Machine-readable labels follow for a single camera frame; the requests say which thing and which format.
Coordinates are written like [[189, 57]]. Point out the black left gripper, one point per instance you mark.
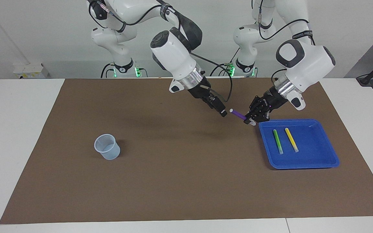
[[272, 100]]

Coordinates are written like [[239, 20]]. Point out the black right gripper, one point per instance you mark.
[[201, 92]]

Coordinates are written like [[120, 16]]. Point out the purple pen white cap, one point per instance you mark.
[[238, 114]]

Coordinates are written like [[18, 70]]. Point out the green pen white cap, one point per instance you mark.
[[277, 140]]

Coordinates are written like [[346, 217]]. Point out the yellow pen white cap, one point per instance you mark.
[[291, 139]]

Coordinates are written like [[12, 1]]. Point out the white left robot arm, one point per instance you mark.
[[306, 61]]

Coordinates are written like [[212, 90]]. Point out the blue plastic tray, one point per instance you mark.
[[316, 152]]

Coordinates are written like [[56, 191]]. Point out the brown table mat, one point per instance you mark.
[[186, 181]]

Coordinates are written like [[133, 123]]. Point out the clear plastic cup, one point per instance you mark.
[[108, 154]]

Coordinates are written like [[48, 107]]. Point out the white wall box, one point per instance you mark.
[[31, 71]]

